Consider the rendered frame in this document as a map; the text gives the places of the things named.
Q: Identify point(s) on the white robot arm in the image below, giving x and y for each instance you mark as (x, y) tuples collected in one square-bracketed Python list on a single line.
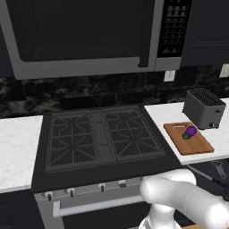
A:
[(190, 202)]

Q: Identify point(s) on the purple eggplant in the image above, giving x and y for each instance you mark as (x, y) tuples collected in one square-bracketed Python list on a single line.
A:
[(190, 131)]

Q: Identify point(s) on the brown wooden cutting board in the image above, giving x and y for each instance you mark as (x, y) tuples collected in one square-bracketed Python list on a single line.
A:
[(193, 144)]

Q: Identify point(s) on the black gas hob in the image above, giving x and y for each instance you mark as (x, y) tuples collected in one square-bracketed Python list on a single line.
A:
[(101, 137)]

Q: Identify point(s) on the stainless steel microwave oven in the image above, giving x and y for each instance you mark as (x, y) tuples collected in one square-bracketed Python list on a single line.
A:
[(89, 70)]

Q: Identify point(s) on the silver hob knob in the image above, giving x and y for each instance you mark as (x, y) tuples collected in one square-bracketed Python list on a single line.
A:
[(102, 187), (49, 196), (71, 192), (122, 183)]

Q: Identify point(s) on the grey toaster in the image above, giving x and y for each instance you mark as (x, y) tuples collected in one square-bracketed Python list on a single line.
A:
[(202, 110)]

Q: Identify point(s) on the black microwave door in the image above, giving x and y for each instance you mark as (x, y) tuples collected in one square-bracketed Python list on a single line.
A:
[(80, 29)]

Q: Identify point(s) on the dark open drawer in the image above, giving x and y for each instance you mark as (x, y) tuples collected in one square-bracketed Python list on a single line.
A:
[(208, 173)]

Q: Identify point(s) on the dark blue base cupboard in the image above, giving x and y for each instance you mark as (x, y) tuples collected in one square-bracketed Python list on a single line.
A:
[(18, 211)]

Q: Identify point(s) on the white wall socket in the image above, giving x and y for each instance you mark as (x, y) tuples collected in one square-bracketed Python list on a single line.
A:
[(224, 71), (169, 75)]

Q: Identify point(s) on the dark blue wall cupboard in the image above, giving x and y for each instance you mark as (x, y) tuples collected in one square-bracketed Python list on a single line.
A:
[(205, 29)]

